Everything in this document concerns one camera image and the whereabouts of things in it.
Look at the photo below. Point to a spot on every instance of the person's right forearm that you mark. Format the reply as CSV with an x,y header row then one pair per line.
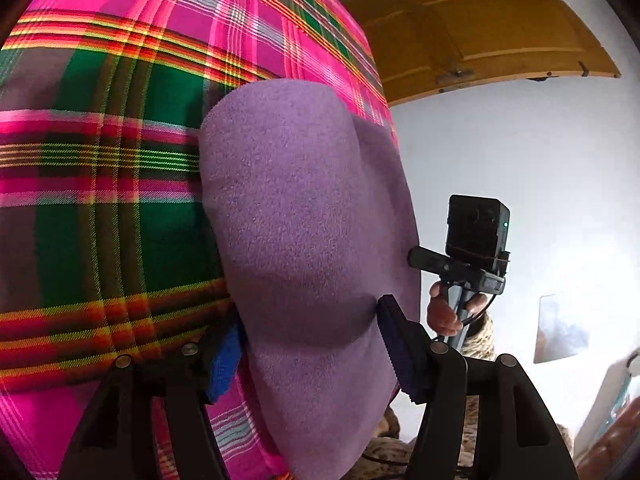
x,y
480,340

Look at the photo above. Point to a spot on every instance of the person's right hand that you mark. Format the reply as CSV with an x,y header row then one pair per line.
x,y
442,310

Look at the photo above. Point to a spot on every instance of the person's patterned clothing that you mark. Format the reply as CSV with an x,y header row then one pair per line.
x,y
385,447

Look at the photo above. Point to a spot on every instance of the pale wall poster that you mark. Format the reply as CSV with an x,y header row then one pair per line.
x,y
560,330

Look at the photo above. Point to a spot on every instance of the purple fleece towel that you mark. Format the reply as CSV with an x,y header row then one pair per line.
x,y
310,220

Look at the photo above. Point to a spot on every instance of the white flat board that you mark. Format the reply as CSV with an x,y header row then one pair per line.
x,y
602,410

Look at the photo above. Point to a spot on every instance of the wooden door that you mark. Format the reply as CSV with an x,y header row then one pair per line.
x,y
490,25

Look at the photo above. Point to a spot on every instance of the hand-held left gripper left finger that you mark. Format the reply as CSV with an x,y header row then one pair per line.
x,y
225,365

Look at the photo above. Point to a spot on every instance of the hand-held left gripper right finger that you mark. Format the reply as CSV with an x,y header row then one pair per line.
x,y
400,355

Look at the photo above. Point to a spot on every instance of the pink green plaid bedsheet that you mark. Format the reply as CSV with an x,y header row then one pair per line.
x,y
100,160

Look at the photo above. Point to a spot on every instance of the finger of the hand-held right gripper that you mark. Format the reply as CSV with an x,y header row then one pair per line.
x,y
427,259

